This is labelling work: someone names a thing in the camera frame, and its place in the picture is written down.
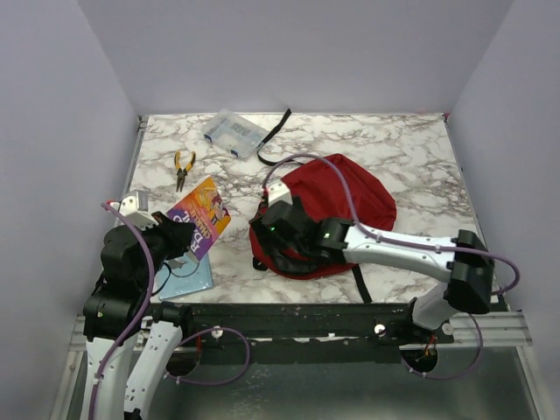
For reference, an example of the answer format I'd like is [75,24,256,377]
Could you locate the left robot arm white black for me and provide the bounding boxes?
[80,212,195,419]

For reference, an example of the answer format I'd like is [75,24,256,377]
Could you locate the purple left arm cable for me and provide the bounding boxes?
[87,200,252,420]

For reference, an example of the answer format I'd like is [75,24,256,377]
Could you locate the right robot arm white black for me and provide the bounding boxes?
[250,200,494,344]

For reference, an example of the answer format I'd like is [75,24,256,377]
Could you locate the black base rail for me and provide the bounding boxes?
[147,303,453,365]

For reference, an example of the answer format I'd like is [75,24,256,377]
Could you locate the yellow black pliers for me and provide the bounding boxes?
[174,150,196,193]

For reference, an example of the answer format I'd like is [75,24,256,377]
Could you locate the red backpack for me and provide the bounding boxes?
[248,108,398,305]

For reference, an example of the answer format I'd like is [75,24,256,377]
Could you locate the clear plastic organizer box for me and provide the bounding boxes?
[201,109,269,159]

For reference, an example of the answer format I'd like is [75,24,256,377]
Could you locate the orange yellow book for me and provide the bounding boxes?
[166,177,231,262]

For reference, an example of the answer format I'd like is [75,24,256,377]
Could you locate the light blue notebook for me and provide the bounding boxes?
[152,255,214,300]

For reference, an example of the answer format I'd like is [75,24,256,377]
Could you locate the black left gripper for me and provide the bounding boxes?
[137,209,197,287]

